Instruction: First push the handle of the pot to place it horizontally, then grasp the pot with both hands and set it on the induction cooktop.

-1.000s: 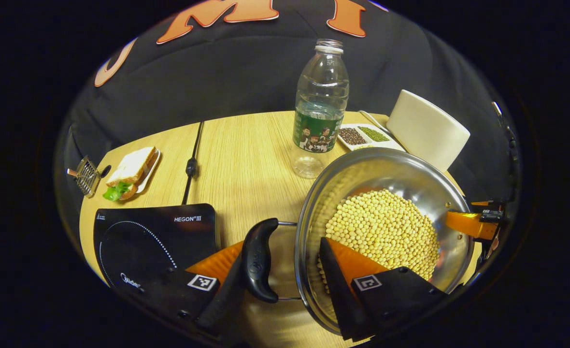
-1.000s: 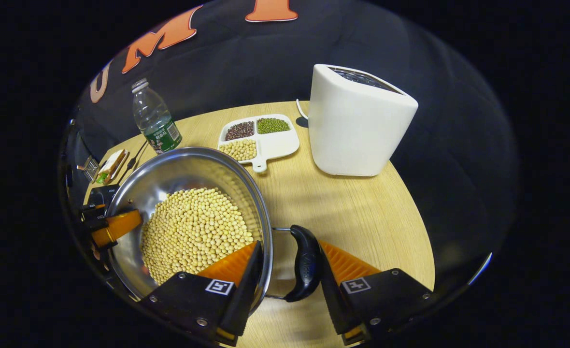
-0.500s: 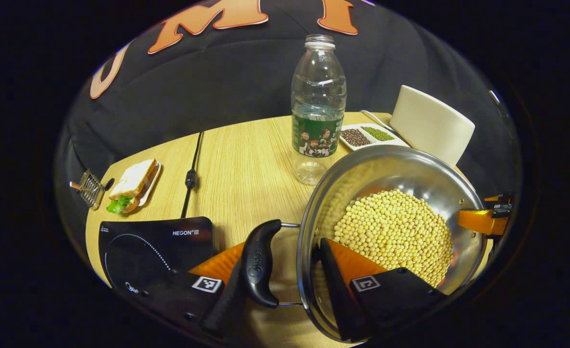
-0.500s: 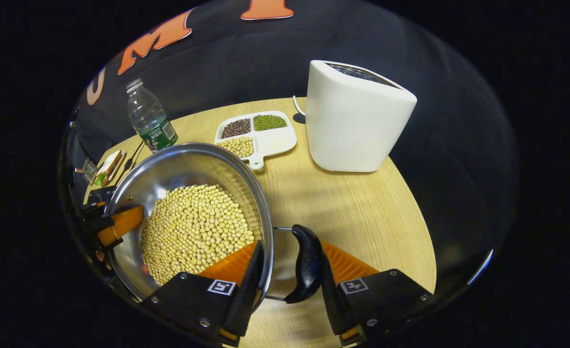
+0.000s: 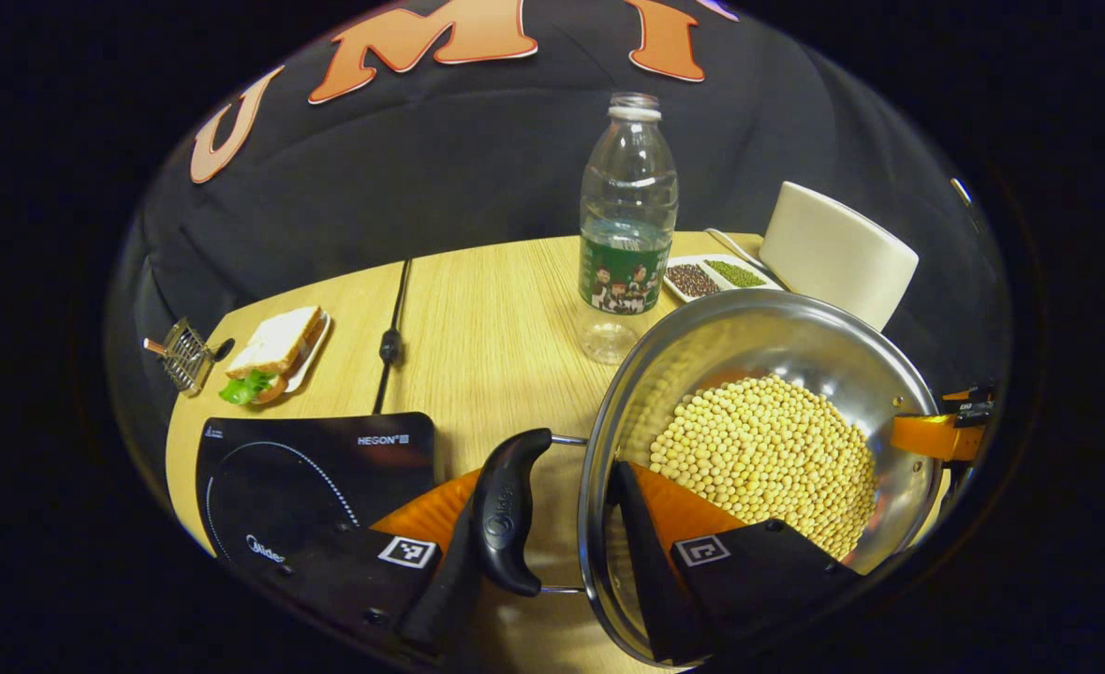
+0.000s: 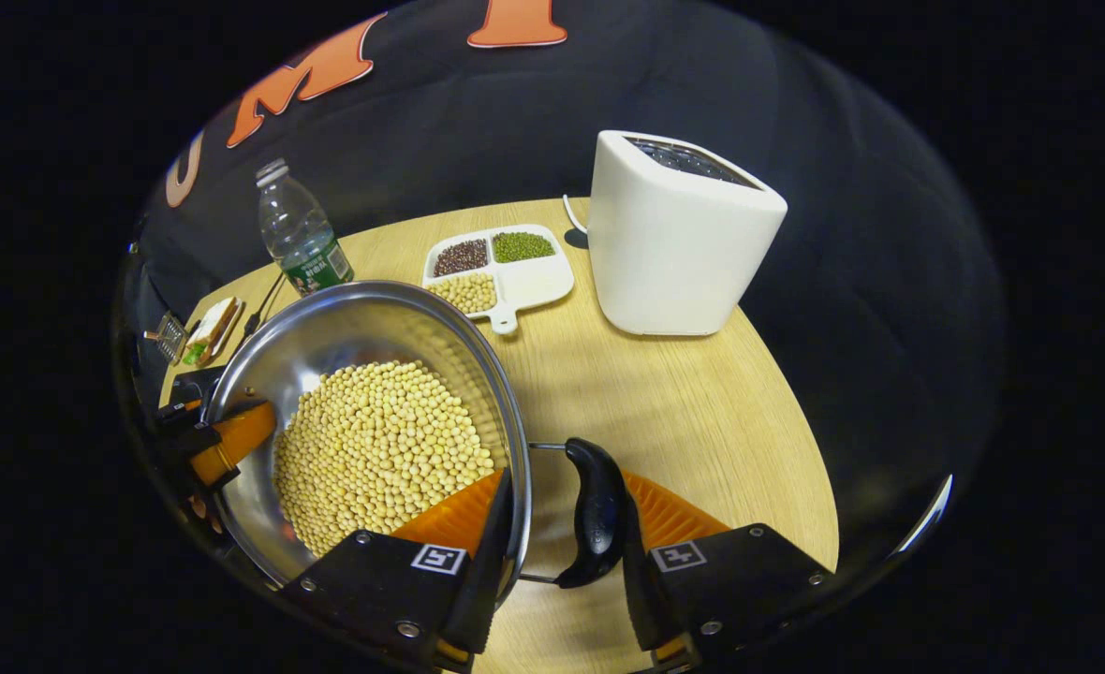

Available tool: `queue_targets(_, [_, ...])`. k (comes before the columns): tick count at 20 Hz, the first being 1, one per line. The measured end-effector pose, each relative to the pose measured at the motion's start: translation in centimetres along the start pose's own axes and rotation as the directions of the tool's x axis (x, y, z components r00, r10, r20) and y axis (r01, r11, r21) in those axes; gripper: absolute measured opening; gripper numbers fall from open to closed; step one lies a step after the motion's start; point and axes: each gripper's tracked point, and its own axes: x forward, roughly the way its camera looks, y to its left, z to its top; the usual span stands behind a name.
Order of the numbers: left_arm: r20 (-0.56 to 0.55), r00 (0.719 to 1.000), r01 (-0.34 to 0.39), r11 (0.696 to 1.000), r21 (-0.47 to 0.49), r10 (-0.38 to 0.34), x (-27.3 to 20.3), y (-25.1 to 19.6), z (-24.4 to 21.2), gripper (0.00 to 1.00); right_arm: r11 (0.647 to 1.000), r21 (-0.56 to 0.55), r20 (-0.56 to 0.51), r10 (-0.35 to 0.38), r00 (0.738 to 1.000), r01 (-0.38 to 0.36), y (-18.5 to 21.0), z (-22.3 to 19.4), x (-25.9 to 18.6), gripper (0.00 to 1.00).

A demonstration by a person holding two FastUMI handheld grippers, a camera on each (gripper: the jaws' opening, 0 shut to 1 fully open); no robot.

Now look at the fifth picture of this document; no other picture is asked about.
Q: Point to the white toaster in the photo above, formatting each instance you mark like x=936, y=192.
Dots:
x=833, y=253

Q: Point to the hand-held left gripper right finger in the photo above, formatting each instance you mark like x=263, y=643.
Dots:
x=646, y=580

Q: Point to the heap of soybeans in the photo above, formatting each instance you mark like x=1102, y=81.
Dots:
x=768, y=449

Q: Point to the pile of red beans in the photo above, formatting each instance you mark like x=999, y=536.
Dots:
x=693, y=280

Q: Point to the clear plastic water bottle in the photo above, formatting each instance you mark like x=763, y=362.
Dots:
x=627, y=206

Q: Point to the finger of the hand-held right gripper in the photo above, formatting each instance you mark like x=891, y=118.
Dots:
x=927, y=436
x=976, y=404

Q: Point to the small black round object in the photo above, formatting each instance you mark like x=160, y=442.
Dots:
x=224, y=350

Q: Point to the sandwich with lettuce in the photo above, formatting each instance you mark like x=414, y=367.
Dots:
x=276, y=339

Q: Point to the stainless steel pot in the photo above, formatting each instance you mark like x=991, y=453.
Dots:
x=768, y=337

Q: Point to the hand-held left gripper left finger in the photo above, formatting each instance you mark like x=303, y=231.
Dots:
x=440, y=599

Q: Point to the white divided dish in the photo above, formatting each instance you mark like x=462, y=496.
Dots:
x=723, y=284

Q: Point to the black induction cooktop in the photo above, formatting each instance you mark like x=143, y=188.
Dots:
x=281, y=487

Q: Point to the pile of green beans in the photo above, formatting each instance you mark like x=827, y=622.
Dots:
x=735, y=273

